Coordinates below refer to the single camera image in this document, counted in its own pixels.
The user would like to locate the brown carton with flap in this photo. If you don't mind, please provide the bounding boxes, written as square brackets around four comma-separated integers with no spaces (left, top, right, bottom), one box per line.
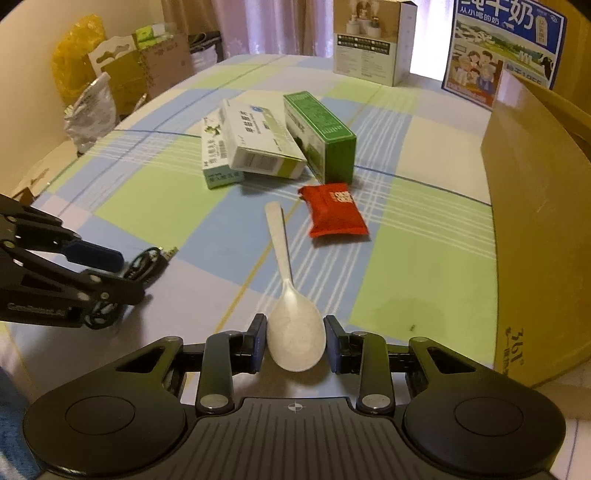
[139,32,195,100]

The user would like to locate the large white medicine box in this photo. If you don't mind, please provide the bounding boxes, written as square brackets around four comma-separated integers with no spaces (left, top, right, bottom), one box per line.
[221,98,308,180]

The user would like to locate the green tissue packs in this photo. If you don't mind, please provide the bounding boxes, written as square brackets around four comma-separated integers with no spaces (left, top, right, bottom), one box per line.
[134,25,176,47]

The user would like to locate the red snack packet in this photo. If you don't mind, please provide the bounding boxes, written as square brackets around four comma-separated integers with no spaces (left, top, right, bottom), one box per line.
[298,182,371,239]

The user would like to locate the plain brown carton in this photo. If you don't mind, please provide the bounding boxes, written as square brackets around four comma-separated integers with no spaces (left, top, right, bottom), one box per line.
[99,51,151,116]

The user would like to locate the yellow plastic bag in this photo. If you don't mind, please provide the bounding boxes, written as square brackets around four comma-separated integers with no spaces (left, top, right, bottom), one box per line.
[51,15,108,104]

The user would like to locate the white product box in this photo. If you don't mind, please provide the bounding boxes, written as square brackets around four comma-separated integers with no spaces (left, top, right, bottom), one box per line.
[332,0,419,88]

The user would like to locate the sheer pink curtain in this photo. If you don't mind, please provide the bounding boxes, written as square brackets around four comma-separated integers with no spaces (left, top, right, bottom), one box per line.
[161,0,342,61]

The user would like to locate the blue patterned cloth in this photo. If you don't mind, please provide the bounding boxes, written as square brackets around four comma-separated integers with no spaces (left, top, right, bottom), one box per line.
[0,364,42,480]

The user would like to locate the cardboard box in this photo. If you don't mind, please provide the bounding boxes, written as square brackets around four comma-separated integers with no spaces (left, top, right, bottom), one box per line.
[480,69,591,388]

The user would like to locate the black cable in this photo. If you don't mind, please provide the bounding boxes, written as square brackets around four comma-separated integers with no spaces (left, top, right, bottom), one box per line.
[124,246,180,283]

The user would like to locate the crumpled silver plastic bag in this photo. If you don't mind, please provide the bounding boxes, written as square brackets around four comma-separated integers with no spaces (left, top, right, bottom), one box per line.
[62,74,116,155]

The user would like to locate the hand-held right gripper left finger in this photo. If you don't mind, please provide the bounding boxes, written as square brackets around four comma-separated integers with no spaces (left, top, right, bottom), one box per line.
[115,314,269,416]

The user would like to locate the small white green box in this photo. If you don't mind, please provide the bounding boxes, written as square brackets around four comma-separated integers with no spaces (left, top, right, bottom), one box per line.
[201,112,245,191]

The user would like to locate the white paper bags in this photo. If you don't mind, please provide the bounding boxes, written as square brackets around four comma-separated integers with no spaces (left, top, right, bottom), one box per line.
[187,31,225,75]

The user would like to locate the white plastic spoon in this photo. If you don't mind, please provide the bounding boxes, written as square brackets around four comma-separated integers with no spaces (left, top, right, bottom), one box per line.
[264,202,327,372]

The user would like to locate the green medicine box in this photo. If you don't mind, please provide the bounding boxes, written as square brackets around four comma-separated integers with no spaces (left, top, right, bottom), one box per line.
[283,91,358,185]

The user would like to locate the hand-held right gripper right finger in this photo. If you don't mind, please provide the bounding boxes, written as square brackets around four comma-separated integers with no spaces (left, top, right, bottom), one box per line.
[323,315,477,415]

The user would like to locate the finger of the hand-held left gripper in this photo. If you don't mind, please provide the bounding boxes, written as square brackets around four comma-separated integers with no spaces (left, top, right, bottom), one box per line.
[0,242,147,307]
[0,194,124,273]

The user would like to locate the blue milk carton box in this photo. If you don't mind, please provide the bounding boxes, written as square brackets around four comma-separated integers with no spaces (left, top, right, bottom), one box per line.
[441,0,568,109]

